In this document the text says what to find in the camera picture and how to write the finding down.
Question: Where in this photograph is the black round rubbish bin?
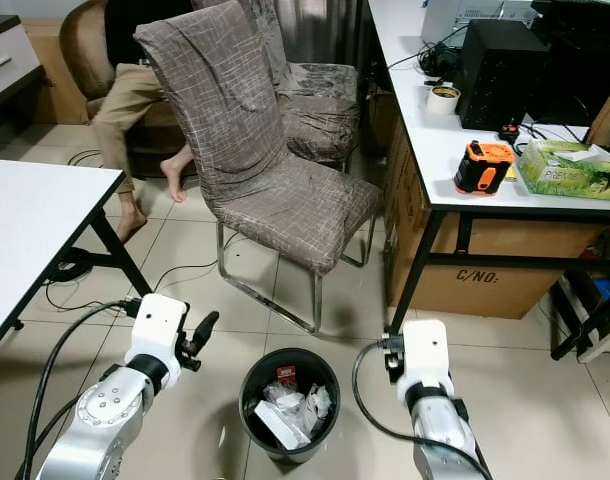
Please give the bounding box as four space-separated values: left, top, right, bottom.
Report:
238 347 343 464

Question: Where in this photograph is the crumpled clear plastic wrap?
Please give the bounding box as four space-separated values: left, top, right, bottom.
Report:
263 382 335 431

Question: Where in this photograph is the white flat paper box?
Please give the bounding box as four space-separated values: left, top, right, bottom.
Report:
252 399 312 449

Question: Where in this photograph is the black slanted table leg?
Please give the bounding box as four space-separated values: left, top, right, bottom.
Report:
45 172 152 301

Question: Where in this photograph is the large brown cardboard box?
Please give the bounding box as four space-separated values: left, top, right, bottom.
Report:
382 118 608 320

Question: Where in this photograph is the black metal rack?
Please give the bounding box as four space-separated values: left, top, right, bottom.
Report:
549 268 610 364

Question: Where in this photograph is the brown fabric covered chair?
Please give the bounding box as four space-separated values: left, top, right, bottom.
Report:
133 0 384 335
193 0 362 169

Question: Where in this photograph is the orange and black power tool battery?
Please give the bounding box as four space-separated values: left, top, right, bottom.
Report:
453 140 517 197

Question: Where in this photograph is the seated person in khaki trousers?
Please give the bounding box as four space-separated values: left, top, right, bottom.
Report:
90 0 196 247

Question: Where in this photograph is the green tissue box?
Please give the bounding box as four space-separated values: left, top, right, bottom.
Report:
516 139 610 202

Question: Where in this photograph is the white tape roll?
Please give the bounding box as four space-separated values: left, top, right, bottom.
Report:
426 85 462 116

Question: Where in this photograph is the plain brown carton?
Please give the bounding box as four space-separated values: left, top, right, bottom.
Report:
23 18 94 127

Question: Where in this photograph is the black box-shaped computer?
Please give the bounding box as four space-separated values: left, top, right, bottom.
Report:
456 19 552 132

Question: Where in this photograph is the brown velvet armchair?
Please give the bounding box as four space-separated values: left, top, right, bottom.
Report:
59 0 196 173

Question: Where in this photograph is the white drawer cabinet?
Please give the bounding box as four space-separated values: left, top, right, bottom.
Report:
0 14 44 103

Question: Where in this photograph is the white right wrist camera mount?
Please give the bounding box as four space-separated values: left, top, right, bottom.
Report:
399 320 452 393

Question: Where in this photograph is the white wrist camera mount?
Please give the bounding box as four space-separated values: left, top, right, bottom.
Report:
399 320 452 393
128 293 190 367

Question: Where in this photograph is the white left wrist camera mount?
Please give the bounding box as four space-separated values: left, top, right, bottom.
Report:
128 293 190 367

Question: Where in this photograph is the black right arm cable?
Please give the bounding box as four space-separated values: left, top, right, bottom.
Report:
351 340 496 480

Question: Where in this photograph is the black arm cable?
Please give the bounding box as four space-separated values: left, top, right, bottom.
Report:
23 298 142 480
351 340 496 480

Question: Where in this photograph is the black metal desk frame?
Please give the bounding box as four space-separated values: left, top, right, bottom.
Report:
385 200 610 337

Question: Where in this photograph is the black floor cable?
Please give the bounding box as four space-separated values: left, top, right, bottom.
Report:
43 228 226 313

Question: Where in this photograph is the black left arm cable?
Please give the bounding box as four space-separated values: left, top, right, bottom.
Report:
23 298 142 480

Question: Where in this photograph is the black tangled cable bundle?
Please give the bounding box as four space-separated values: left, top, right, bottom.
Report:
418 44 462 83

